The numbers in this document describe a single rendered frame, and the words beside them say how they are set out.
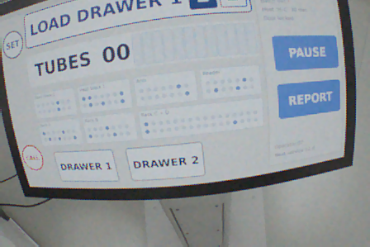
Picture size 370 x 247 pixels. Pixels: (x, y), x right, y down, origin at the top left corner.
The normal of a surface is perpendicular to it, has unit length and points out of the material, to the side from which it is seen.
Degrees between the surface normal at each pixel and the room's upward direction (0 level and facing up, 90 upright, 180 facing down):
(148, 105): 50
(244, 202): 5
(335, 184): 0
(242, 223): 5
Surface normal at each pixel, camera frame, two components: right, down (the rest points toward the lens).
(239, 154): -0.02, 0.28
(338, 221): -0.10, -0.55
